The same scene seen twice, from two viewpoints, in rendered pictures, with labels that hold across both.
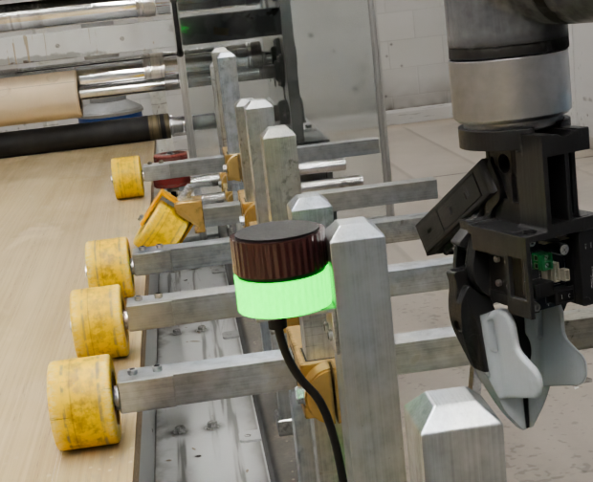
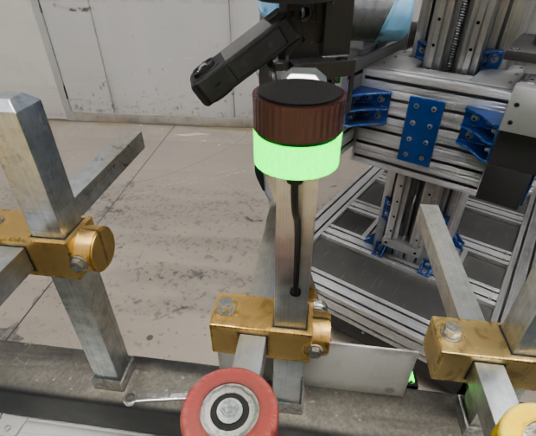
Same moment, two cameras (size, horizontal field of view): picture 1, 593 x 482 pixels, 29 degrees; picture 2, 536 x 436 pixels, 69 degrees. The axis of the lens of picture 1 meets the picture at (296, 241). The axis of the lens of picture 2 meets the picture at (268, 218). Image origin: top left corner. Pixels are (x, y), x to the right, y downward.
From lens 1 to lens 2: 0.72 m
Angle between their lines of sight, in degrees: 72
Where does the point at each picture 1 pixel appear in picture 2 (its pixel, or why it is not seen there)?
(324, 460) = (91, 298)
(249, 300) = (324, 162)
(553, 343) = not seen: hidden behind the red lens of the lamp
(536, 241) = (352, 62)
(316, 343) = (65, 221)
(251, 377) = (2, 284)
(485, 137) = not seen: outside the picture
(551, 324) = not seen: hidden behind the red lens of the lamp
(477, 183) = (284, 33)
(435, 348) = (89, 190)
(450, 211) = (247, 63)
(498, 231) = (328, 62)
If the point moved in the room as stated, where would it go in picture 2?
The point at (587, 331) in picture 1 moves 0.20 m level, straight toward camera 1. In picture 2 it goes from (134, 147) to (242, 174)
